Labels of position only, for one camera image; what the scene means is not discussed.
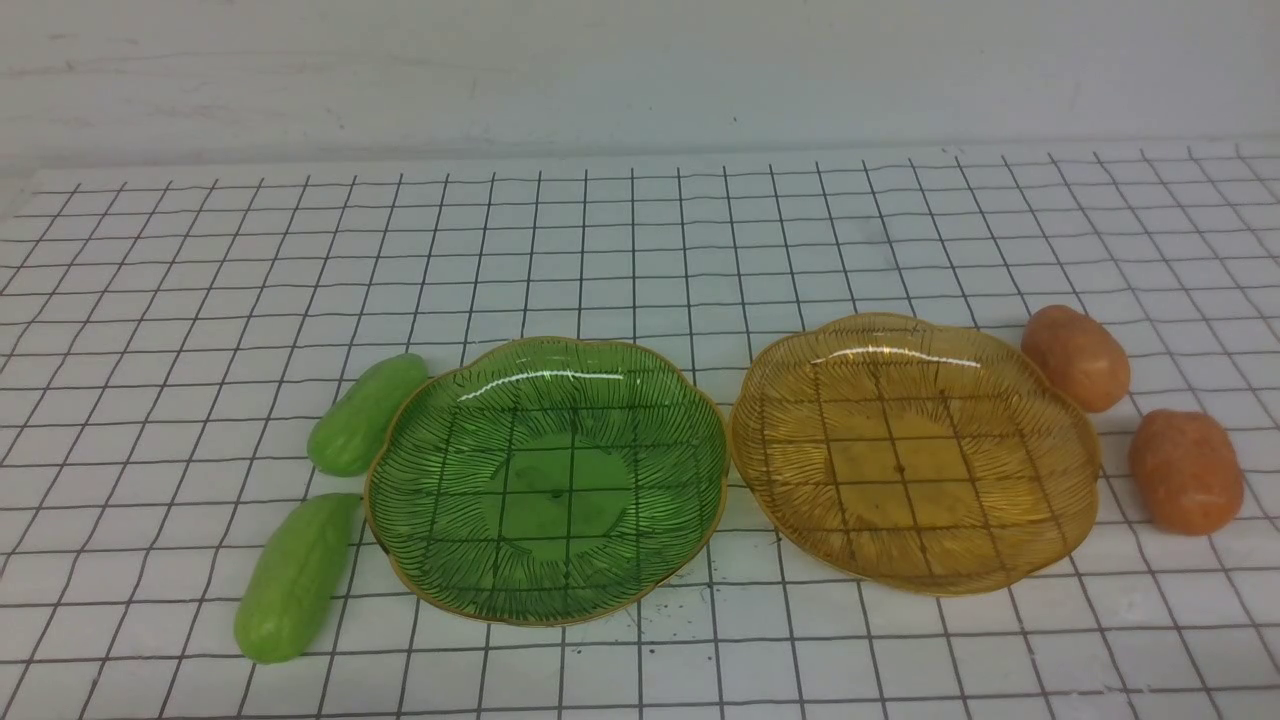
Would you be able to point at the orange potato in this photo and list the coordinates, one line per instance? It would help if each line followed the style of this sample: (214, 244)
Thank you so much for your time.
(1186, 471)
(1078, 356)

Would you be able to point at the green cucumber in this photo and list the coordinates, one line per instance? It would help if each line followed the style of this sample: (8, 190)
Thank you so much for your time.
(346, 441)
(290, 592)

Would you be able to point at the white grid tablecloth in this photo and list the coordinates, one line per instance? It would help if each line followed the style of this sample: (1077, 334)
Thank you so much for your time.
(170, 336)

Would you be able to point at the green glass plate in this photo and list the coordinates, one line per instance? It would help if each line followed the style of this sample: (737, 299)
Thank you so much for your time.
(549, 482)

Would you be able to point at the amber glass plate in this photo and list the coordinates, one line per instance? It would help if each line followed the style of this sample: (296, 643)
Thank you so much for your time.
(932, 458)

